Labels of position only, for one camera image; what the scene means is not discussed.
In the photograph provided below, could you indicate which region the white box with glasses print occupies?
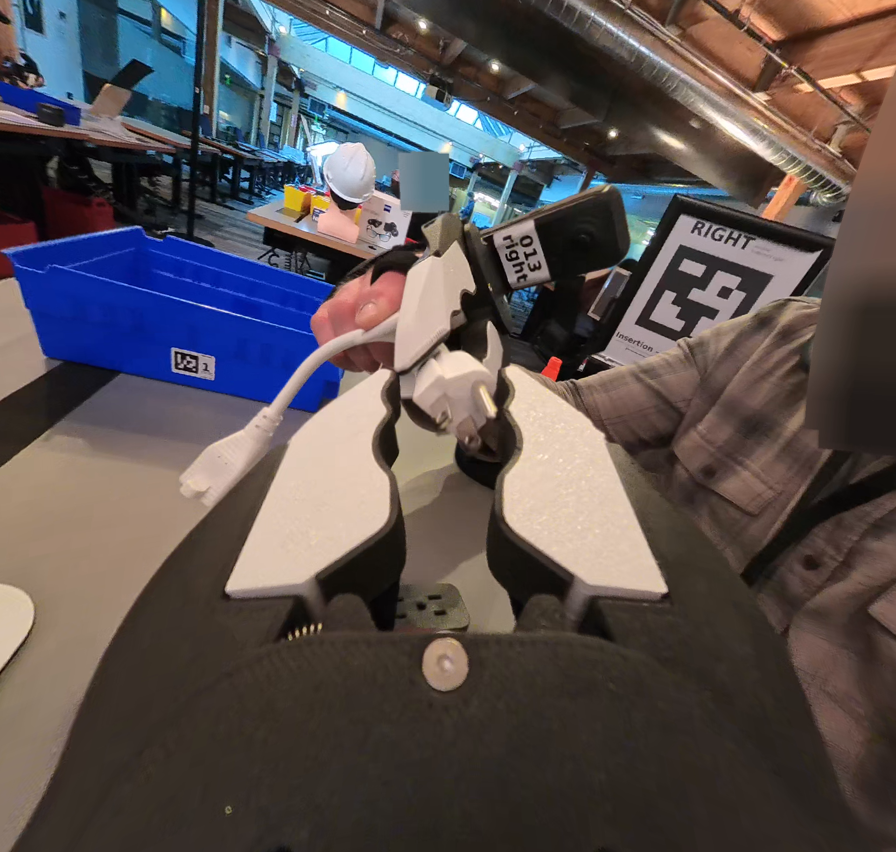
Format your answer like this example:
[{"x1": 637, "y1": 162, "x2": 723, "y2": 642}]
[{"x1": 357, "y1": 190, "x2": 414, "y2": 247}]

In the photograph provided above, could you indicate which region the person's right forearm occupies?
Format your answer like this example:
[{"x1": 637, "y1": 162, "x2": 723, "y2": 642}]
[{"x1": 542, "y1": 297, "x2": 823, "y2": 447}]

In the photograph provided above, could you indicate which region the white power cord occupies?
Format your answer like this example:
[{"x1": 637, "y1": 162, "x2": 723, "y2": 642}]
[{"x1": 178, "y1": 320, "x2": 401, "y2": 510}]

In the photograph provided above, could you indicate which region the round spiral metal duct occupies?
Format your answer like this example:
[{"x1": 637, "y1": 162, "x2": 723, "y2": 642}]
[{"x1": 388, "y1": 0, "x2": 854, "y2": 207}]

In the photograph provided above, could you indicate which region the black pole stand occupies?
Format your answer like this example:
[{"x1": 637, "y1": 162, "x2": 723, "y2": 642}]
[{"x1": 168, "y1": 0, "x2": 221, "y2": 249}]

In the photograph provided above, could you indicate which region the person's plaid shirt torso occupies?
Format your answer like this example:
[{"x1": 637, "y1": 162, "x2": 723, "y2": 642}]
[{"x1": 605, "y1": 404, "x2": 896, "y2": 852}]

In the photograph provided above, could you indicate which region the black lanyard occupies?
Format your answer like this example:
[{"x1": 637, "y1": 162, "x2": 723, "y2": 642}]
[{"x1": 741, "y1": 470, "x2": 896, "y2": 587}]

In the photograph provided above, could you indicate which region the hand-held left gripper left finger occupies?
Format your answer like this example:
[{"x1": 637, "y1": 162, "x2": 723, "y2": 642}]
[{"x1": 224, "y1": 369, "x2": 408, "y2": 630}]

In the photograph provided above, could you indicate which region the blue plastic bin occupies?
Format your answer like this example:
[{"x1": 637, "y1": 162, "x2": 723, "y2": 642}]
[
  {"x1": 0, "y1": 82, "x2": 83, "y2": 126},
  {"x1": 3, "y1": 225, "x2": 345, "y2": 413}
]

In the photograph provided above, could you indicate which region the red bag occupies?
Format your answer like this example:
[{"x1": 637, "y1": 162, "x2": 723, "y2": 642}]
[{"x1": 38, "y1": 185, "x2": 118, "y2": 238}]

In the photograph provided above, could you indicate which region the black framed tag sign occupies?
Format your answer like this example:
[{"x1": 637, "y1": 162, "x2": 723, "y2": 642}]
[{"x1": 597, "y1": 194, "x2": 839, "y2": 371}]

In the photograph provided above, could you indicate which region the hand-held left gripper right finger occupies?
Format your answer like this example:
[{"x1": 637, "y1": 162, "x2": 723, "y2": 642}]
[{"x1": 486, "y1": 365, "x2": 671, "y2": 625}]

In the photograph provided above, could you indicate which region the black power strip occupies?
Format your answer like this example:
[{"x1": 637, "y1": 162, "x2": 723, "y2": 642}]
[{"x1": 394, "y1": 582, "x2": 472, "y2": 634}]

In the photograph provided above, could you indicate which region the pink mannequin head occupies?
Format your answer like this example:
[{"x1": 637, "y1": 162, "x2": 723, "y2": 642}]
[{"x1": 311, "y1": 190, "x2": 363, "y2": 241}]

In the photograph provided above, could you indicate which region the white hard hat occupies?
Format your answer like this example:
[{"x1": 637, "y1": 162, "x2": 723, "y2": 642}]
[{"x1": 322, "y1": 142, "x2": 378, "y2": 203}]

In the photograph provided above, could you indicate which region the grey desk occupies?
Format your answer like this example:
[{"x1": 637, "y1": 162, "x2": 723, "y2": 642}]
[{"x1": 246, "y1": 197, "x2": 421, "y2": 286}]

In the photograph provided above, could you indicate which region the white stand with wooden board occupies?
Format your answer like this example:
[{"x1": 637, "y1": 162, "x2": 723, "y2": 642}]
[{"x1": 0, "y1": 584, "x2": 36, "y2": 676}]

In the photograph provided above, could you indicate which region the person's right hand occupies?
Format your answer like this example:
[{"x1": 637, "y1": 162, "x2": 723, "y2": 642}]
[{"x1": 310, "y1": 264, "x2": 415, "y2": 374}]

